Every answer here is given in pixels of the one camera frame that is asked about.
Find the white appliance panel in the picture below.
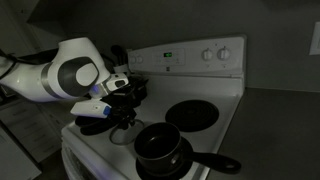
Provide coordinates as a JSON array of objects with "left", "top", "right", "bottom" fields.
[{"left": 0, "top": 128, "right": 43, "bottom": 180}]

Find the bare black coil burner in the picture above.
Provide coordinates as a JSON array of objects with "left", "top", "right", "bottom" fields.
[{"left": 164, "top": 99, "right": 220, "bottom": 133}]

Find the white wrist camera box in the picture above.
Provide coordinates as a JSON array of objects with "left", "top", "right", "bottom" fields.
[{"left": 70, "top": 99, "right": 112, "bottom": 119}]

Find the glass lid with black knob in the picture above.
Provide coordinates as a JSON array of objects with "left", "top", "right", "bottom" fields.
[{"left": 109, "top": 118, "right": 146, "bottom": 146}]

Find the black slotted spatula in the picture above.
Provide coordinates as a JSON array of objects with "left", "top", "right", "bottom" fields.
[{"left": 119, "top": 49, "right": 130, "bottom": 67}]

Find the white base cabinet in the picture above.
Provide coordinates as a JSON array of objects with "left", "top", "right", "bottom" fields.
[{"left": 0, "top": 99, "right": 66, "bottom": 164}]

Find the right black stove burner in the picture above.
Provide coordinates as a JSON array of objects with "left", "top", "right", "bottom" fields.
[{"left": 74, "top": 114, "right": 118, "bottom": 129}]

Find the white electric stove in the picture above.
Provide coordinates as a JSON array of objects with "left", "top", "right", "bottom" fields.
[{"left": 60, "top": 34, "right": 248, "bottom": 180}]

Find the small black saucepan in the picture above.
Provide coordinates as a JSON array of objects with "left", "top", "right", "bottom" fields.
[{"left": 133, "top": 121, "right": 242, "bottom": 177}]

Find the white wall outlet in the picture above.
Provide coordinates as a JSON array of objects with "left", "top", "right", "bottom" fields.
[{"left": 308, "top": 21, "right": 320, "bottom": 56}]

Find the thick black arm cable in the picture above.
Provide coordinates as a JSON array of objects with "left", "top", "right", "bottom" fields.
[{"left": 0, "top": 49, "right": 22, "bottom": 80}]

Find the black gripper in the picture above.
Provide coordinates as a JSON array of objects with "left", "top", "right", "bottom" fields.
[{"left": 109, "top": 91, "right": 139, "bottom": 130}]

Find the white utensil holder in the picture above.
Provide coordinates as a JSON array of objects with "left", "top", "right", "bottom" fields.
[{"left": 113, "top": 64, "right": 131, "bottom": 76}]

